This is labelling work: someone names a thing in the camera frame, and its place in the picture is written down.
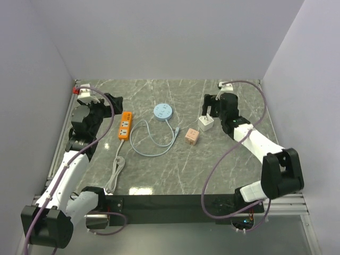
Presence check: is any white power strip cord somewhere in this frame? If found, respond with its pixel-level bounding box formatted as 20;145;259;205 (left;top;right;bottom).
105;139;126;194

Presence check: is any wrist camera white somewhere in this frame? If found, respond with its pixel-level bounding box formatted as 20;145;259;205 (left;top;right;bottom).
73;83;92;104
216;82;234;100

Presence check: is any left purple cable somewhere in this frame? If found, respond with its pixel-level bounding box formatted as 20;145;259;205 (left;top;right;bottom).
22;86;128;255

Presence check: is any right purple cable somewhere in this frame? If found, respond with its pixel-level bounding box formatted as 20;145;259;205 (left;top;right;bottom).
201;80;273;233

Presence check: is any aluminium frame rail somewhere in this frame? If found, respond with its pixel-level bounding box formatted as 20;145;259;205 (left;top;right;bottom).
29;78;319;255

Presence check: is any white cube plug adapter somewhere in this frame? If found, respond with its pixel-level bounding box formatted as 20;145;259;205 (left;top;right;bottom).
198;114;214;132

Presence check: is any purple cable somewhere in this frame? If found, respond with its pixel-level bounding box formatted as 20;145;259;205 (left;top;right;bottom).
22;86;128;255
201;80;273;233

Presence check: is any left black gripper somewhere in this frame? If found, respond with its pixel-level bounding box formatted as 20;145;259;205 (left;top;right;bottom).
78;92;123;136

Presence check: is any light blue socket cable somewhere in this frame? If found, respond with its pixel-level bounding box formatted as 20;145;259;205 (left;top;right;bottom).
129;118;181;157

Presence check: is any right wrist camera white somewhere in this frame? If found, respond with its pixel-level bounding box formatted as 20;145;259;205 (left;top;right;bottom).
216;82;234;100

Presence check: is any black base bar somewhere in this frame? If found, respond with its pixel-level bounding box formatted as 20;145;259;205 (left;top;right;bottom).
74;193;265;227

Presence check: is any round blue power socket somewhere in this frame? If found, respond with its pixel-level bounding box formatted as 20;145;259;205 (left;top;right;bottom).
154;103;173;122

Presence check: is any orange power strip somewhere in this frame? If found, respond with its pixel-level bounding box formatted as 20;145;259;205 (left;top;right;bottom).
118;112;133;141

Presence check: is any pink cube plug adapter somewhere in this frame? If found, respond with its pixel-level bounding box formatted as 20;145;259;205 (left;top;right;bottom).
184;128;199;146

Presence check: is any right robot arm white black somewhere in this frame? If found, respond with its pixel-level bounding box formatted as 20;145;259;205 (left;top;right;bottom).
202;92;304;212

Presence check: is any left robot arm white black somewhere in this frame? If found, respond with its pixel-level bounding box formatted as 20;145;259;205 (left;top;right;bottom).
21;93;123;254

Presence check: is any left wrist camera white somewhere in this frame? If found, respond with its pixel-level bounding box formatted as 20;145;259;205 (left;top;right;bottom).
73;83;92;104

